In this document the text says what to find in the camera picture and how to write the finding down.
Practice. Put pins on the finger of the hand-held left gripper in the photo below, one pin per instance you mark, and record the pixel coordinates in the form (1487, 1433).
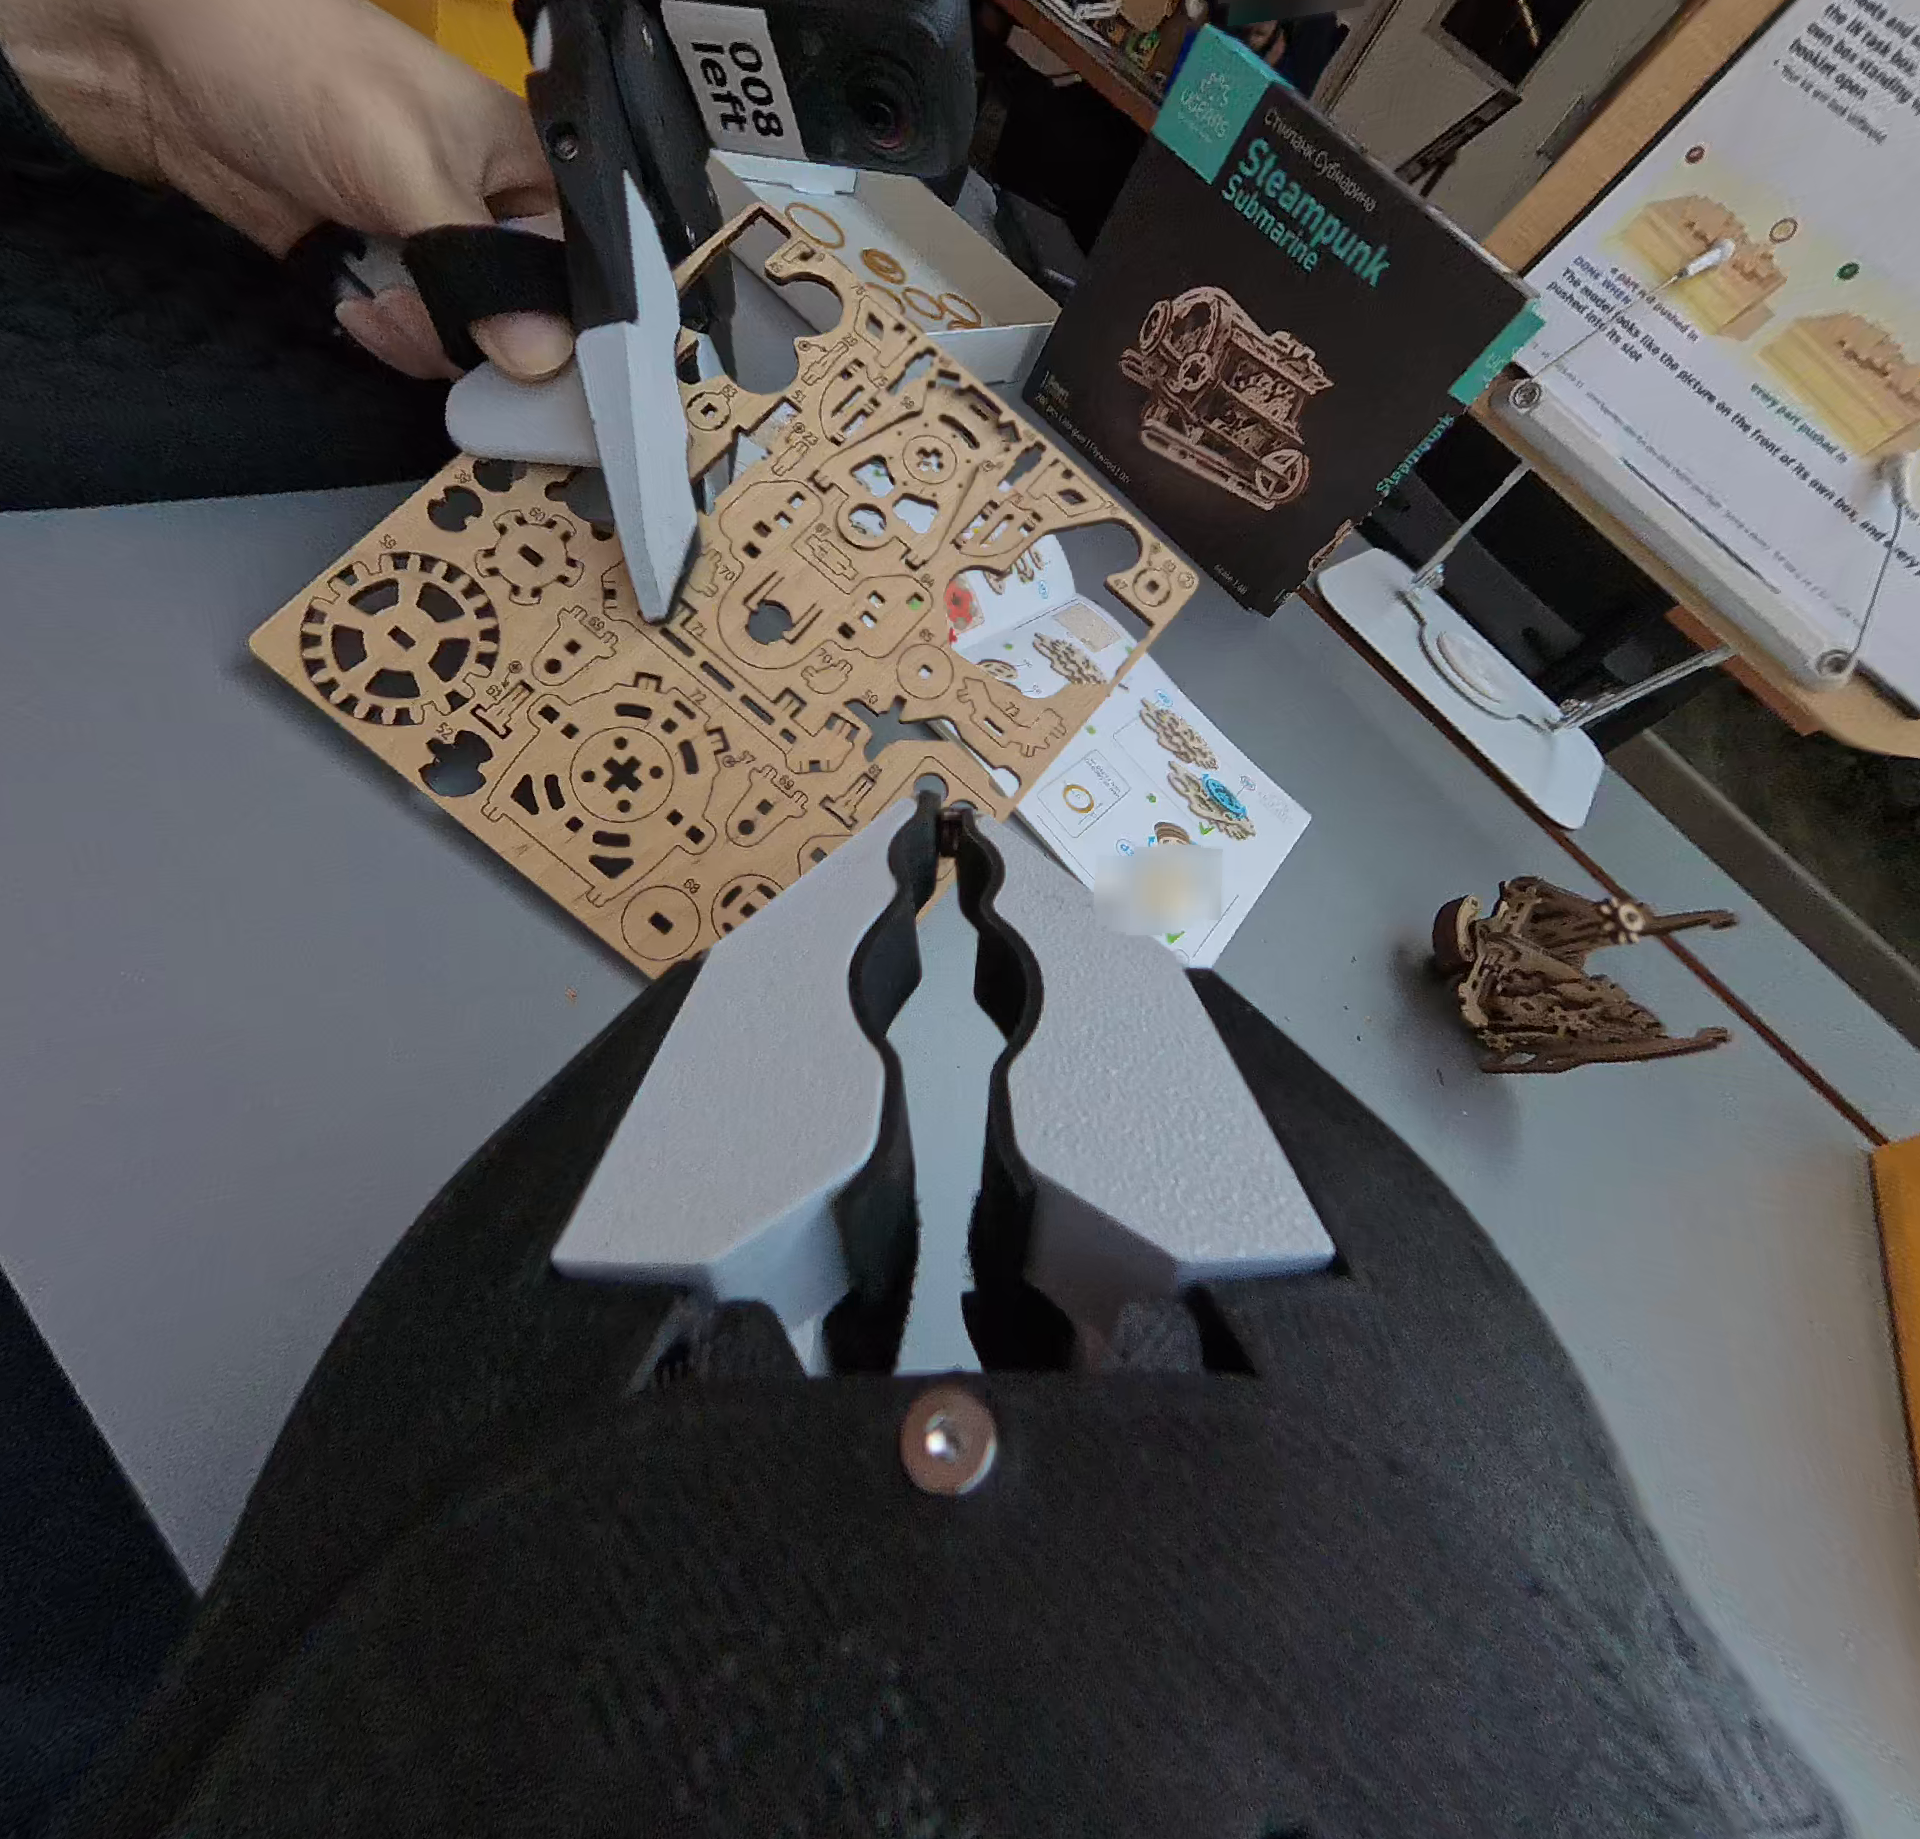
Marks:
(710, 369)
(647, 445)

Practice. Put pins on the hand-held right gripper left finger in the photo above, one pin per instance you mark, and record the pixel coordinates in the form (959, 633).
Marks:
(721, 1121)

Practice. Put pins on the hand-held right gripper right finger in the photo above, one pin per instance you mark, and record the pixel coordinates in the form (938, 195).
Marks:
(1154, 1121)

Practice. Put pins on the wooden parts sheet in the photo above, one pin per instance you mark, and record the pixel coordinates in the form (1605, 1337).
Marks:
(496, 760)

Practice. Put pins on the white task instruction sheet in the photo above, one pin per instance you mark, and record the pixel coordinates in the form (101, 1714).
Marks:
(1725, 294)

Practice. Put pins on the person's left hand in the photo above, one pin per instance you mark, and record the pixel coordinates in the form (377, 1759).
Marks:
(226, 85)

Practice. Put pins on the yellow rubber band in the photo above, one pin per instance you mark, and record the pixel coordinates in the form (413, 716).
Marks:
(909, 307)
(796, 218)

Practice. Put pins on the white cardboard tray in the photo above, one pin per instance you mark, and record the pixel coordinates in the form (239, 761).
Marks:
(989, 273)

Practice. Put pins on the model instruction booklet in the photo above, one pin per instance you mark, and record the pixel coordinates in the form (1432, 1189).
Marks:
(1187, 760)

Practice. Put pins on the brown wooden model assembly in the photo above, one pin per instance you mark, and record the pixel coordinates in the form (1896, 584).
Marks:
(1544, 970)

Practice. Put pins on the black model kit box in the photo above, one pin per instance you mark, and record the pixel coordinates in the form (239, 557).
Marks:
(1277, 369)

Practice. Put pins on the orange flat panel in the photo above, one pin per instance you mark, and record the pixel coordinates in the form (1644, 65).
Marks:
(1900, 1298)

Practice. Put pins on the wooden backing board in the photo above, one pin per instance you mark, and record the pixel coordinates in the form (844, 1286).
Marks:
(1627, 106)

